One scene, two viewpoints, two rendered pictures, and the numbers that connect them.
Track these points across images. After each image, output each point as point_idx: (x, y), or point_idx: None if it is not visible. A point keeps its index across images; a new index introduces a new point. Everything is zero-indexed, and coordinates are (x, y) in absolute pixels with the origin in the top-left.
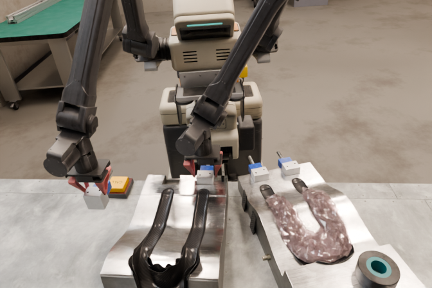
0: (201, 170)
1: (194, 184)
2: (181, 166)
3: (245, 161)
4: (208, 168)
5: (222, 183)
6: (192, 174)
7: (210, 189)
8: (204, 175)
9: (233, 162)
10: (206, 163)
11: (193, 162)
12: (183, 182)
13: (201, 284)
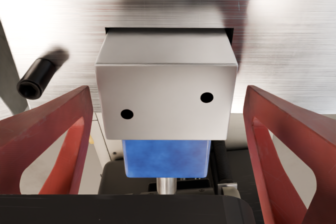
0: (199, 147)
1: (245, 36)
2: (250, 175)
3: (127, 186)
4: (153, 156)
5: (37, 44)
6: (272, 97)
7: None
8: (166, 95)
9: (149, 182)
10: (90, 217)
11: (267, 207)
12: (325, 53)
13: None
